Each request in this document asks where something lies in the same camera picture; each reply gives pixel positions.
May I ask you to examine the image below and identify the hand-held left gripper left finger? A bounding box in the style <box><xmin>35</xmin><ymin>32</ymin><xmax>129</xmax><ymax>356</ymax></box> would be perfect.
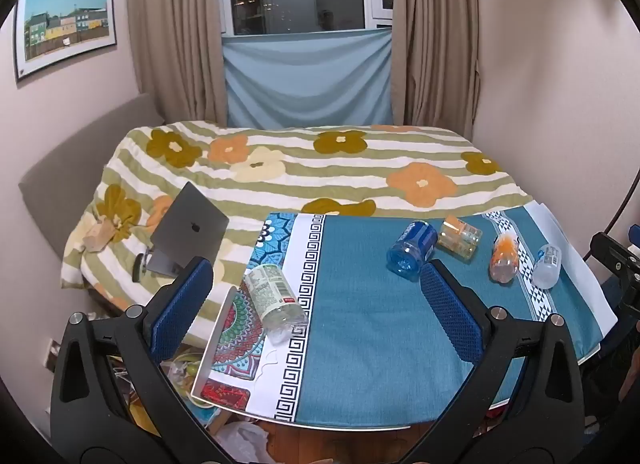
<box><xmin>49</xmin><ymin>257</ymin><xmax>236</xmax><ymax>464</ymax></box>

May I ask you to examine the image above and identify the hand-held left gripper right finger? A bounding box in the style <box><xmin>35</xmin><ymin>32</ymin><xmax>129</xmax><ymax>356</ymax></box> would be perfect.
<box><xmin>400</xmin><ymin>260</ymin><xmax>587</xmax><ymax>464</ymax></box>

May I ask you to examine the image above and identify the clear cup with orange label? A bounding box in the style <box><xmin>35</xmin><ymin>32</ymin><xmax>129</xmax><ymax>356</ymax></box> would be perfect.
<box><xmin>437</xmin><ymin>215</ymin><xmax>484</xmax><ymax>261</ymax></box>

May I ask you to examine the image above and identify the grey laptop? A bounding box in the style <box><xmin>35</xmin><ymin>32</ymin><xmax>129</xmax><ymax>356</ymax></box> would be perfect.
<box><xmin>149</xmin><ymin>181</ymin><xmax>231</xmax><ymax>277</ymax></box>

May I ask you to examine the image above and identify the orange plastic bottle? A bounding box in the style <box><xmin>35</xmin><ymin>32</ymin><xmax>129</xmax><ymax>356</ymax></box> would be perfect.
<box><xmin>489</xmin><ymin>231</ymin><xmax>521</xmax><ymax>285</ymax></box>

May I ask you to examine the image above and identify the blue plastic bottle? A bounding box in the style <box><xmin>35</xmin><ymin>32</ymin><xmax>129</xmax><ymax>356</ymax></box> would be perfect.
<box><xmin>386</xmin><ymin>220</ymin><xmax>439</xmax><ymax>279</ymax></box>

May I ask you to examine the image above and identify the blue patterned tablecloth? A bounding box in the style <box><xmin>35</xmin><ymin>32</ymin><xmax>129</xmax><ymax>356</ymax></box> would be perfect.
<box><xmin>191</xmin><ymin>204</ymin><xmax>618</xmax><ymax>427</ymax></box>

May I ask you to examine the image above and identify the clear bottle, white label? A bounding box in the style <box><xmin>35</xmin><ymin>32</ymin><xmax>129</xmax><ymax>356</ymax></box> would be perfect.
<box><xmin>243</xmin><ymin>264</ymin><xmax>310</xmax><ymax>345</ymax></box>

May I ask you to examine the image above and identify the white plastic bag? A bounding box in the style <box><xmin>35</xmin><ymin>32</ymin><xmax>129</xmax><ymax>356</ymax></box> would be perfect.
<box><xmin>215</xmin><ymin>421</ymin><xmax>276</xmax><ymax>464</ymax></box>

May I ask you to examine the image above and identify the flowered striped blanket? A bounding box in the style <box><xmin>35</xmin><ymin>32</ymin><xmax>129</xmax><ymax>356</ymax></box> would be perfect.
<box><xmin>60</xmin><ymin>121</ymin><xmax>538</xmax><ymax>345</ymax></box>

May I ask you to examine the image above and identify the black stand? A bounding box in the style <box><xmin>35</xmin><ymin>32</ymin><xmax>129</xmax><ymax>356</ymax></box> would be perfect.
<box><xmin>582</xmin><ymin>164</ymin><xmax>640</xmax><ymax>317</ymax></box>

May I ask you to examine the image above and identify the light blue window cloth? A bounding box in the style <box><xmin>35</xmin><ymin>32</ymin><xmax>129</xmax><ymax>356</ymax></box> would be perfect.
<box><xmin>221</xmin><ymin>28</ymin><xmax>393</xmax><ymax>129</ymax></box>

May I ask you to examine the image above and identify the beige curtain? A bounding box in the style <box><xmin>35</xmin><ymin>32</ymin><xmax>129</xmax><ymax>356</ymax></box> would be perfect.
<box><xmin>125</xmin><ymin>0</ymin><xmax>231</xmax><ymax>125</ymax></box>
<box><xmin>390</xmin><ymin>0</ymin><xmax>483</xmax><ymax>140</ymax></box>

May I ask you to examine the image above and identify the wall socket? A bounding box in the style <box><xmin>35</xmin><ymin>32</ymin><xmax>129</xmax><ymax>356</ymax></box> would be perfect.
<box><xmin>45</xmin><ymin>339</ymin><xmax>63</xmax><ymax>372</ymax></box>

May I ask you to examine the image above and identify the framed wall poster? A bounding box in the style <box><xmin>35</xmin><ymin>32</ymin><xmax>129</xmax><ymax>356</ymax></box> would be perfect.
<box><xmin>12</xmin><ymin>0</ymin><xmax>118</xmax><ymax>82</ymax></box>

